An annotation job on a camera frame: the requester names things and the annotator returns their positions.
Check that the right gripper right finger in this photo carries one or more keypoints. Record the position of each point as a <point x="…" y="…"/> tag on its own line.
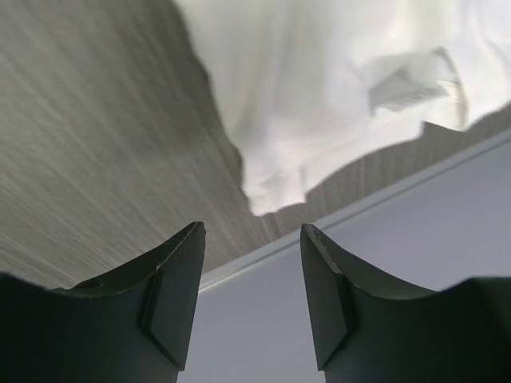
<point x="332" y="275"/>

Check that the white robot-print t-shirt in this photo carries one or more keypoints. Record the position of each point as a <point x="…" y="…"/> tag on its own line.
<point x="304" y="88"/>

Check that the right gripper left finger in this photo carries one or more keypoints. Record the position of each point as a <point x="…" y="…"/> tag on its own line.
<point x="170" y="276"/>

